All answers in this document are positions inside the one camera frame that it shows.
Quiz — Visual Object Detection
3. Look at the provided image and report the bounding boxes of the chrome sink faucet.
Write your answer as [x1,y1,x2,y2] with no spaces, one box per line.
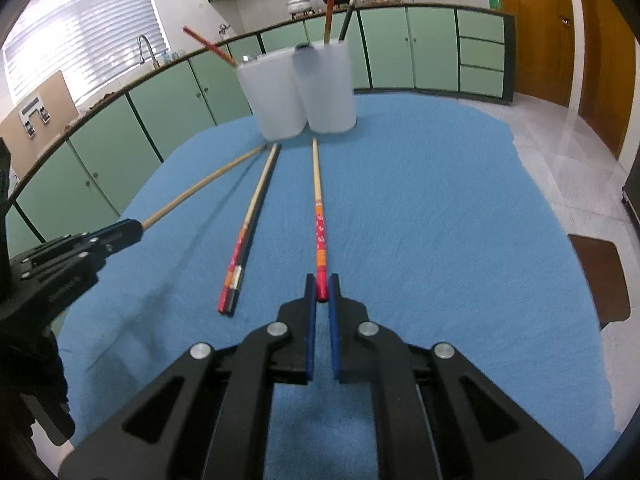
[137,34,161,69]

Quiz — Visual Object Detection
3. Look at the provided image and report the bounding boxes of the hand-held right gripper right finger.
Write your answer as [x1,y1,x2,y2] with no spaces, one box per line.
[327,274,585,480]

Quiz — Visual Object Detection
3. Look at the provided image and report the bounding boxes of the white plastic bracket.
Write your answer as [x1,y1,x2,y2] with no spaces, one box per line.
[18,96,51,136]

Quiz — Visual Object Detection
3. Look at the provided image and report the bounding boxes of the white window blinds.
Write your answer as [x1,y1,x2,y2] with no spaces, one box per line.
[2,0,166,107]

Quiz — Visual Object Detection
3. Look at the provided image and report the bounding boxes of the blue table mat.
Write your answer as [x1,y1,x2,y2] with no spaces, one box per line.
[50,92,618,480]

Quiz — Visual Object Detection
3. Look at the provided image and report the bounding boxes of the brown board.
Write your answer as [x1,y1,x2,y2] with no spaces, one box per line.
[0,70,81,183]

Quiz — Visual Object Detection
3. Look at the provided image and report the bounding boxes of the green base cabinets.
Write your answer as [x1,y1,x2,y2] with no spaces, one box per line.
[0,4,516,261]

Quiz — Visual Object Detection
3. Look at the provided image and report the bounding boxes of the dark kitchen countertop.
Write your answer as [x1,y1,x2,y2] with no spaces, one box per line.
[7,2,516,201]

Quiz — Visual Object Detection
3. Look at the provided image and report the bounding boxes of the person's left hand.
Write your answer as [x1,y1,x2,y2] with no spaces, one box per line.
[0,317,76,447]

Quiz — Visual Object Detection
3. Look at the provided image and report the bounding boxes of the red-handled wooden chopstick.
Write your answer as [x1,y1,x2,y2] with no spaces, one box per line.
[323,0,339,45]
[311,138,331,304]
[216,143,279,313]
[182,25,237,67]

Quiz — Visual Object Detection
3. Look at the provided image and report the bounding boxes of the black glass-door cabinet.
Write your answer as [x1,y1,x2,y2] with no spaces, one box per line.
[621,159,640,212]

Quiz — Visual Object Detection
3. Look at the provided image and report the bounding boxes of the black-handled wooden chopstick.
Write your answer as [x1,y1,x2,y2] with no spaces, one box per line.
[225,144,282,317]
[338,0,362,42]

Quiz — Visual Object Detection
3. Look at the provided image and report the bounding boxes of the closed wooden door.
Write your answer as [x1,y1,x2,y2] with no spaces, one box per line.
[491,0,576,109]

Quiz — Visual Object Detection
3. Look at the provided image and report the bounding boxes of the wooden door with wide frame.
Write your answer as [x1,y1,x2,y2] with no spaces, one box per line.
[570,0,639,162]

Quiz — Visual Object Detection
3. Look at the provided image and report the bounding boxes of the brown stool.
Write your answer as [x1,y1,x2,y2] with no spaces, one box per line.
[567,234,631,331]

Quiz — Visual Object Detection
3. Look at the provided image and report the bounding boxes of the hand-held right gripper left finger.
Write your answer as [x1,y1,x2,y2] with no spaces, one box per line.
[59,274,318,480]

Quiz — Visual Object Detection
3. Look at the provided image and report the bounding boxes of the white twin utensil holder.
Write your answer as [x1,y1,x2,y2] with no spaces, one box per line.
[235,40,358,142]

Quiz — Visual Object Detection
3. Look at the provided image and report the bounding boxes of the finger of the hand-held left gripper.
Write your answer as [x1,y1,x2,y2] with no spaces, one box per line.
[29,218,145,264]
[24,233,146,282]

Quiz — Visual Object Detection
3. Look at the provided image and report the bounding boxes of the green cabinet drawer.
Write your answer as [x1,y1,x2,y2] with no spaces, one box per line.
[457,9,506,44]
[458,38,505,69]
[458,65,504,97]

